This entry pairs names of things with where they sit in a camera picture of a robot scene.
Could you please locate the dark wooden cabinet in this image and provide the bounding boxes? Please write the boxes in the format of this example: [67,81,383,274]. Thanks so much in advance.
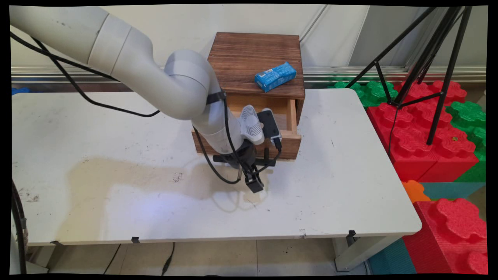
[207,32,306,126]

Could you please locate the black bar drawer handle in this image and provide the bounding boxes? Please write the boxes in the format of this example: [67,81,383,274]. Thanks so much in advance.
[213,155,277,168]

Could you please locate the thin black tripod cable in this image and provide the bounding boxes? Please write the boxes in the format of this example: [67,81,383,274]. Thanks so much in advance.
[387,107,399,156]

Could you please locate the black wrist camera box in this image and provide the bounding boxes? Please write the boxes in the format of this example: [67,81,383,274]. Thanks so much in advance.
[257,109,282,141]

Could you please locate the blue cardboard box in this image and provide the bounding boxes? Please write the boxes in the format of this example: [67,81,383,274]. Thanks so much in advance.
[255,61,297,93]

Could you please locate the black arm strap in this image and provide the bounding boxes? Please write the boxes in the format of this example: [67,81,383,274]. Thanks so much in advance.
[205,91,227,105]

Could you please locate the wooden drawer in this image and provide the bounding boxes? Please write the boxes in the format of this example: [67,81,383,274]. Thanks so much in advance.
[191,94,302,161]

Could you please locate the black tripod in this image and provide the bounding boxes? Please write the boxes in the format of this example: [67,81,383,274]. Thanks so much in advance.
[345,6,473,145]

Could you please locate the large red foam block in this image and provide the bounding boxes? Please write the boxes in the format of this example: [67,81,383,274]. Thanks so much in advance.
[367,80,480,183]

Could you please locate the white table leg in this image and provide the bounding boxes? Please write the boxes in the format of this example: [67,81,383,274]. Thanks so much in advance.
[332,233,404,272]

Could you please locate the teal foam block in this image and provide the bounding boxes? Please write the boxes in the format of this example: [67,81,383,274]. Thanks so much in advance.
[419,182,487,201]
[368,238,417,275]

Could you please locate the orange foam block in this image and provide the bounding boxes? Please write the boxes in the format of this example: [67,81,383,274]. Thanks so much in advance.
[402,180,431,204]

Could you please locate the short black camera cable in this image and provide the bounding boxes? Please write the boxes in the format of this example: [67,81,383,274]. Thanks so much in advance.
[253,136,283,174]

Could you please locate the black floor cable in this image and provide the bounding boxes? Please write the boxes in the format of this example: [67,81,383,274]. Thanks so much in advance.
[161,242,175,275]
[103,244,121,275]

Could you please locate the black looped wrist cable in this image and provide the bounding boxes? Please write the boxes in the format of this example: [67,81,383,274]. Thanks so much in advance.
[193,91,244,185]

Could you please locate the tall red foam block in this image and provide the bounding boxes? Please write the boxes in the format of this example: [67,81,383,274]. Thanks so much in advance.
[403,198,489,275]

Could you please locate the green foam block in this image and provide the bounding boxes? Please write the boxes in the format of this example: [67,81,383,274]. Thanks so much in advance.
[445,100,487,183]
[328,80,398,108]

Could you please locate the long black arm cable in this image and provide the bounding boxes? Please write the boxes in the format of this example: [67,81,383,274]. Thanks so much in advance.
[10,31,161,118]

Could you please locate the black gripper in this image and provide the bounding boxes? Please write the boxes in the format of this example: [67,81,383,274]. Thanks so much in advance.
[233,141,266,194]

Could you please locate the black cable bundle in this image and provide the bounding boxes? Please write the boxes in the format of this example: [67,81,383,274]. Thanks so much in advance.
[11,179,29,275]

